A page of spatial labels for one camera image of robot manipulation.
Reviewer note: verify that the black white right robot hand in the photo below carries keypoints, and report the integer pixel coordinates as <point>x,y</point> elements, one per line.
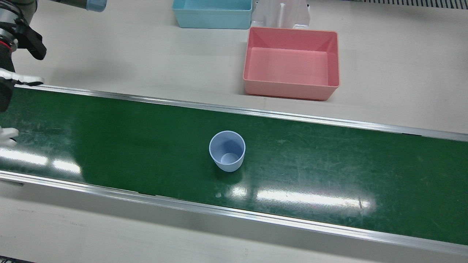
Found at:
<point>6,87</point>

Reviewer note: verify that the light blue plastic cup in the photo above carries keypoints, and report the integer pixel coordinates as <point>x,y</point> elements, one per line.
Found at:
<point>226,153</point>

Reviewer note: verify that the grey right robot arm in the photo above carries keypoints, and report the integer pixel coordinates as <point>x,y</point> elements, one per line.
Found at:
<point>9,16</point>

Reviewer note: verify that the blue plastic box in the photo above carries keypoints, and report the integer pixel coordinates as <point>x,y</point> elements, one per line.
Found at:
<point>212,18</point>

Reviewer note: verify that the pink plastic box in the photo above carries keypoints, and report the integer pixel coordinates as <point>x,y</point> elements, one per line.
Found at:
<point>289,69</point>

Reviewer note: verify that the white column stand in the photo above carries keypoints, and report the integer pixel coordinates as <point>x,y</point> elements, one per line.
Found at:
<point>268,14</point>

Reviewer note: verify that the green conveyor belt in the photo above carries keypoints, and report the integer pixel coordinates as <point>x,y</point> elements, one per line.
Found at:
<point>329,164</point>

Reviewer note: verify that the grey roller conveyor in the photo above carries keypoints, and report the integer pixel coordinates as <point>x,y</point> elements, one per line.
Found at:
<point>413,3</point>

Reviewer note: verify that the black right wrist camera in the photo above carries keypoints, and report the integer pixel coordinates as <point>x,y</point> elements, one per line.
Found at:
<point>33,42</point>

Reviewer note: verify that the aluminium conveyor rail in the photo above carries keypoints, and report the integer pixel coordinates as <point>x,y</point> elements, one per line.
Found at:
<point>219,107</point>
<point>219,212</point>

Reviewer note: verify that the small white angle bracket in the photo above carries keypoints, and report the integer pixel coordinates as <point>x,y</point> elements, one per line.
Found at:
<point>301,26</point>

